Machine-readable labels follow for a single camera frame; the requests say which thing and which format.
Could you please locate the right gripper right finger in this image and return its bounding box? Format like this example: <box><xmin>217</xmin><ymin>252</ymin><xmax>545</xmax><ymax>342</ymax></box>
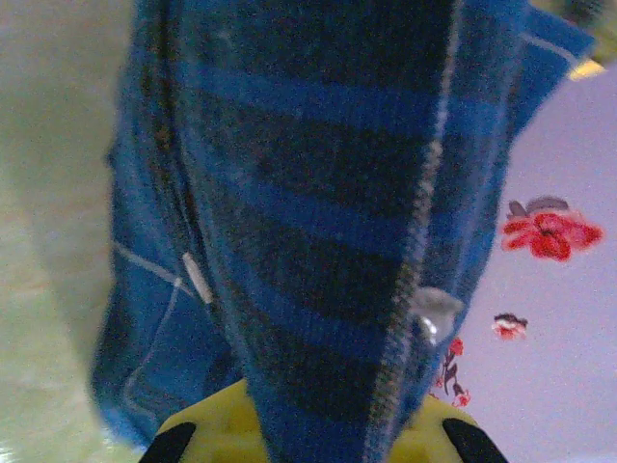
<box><xmin>389</xmin><ymin>394</ymin><xmax>511</xmax><ymax>463</ymax></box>

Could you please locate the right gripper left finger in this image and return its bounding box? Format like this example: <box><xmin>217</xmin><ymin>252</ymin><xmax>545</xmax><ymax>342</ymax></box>
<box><xmin>138</xmin><ymin>377</ymin><xmax>272</xmax><ymax>463</ymax></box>

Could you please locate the blue plaid long sleeve shirt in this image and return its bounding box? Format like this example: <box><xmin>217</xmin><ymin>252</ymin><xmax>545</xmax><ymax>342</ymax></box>
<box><xmin>89</xmin><ymin>0</ymin><xmax>599</xmax><ymax>463</ymax></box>

